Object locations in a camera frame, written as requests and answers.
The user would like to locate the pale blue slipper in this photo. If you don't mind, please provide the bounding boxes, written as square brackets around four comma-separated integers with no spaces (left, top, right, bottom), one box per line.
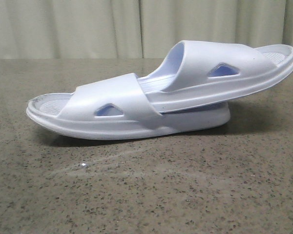
[26,73,230,140]
[138,40,293,113]

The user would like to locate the beige curtain backdrop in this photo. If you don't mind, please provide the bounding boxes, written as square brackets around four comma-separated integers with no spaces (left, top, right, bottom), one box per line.
[0,0,293,59]

